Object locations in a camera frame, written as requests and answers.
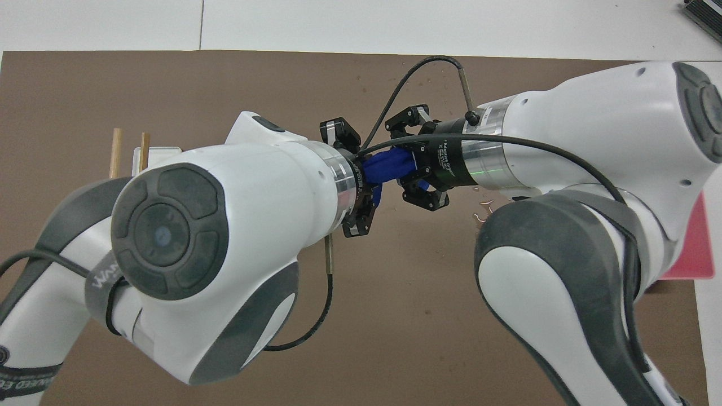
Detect brown table mat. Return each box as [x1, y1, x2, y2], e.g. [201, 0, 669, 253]
[0, 50, 710, 406]

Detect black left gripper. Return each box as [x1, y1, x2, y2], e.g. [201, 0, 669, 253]
[320, 117, 378, 237]

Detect grey ribbed device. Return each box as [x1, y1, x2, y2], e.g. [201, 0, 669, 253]
[681, 0, 722, 43]

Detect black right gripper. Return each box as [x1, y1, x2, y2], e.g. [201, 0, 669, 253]
[385, 104, 472, 212]

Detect pink plastic bin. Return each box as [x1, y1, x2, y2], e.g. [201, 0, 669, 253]
[660, 192, 716, 280]

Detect blue towel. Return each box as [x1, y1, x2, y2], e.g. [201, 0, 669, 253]
[361, 148, 418, 206]

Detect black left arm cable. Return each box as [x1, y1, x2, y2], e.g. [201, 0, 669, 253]
[0, 234, 334, 351]

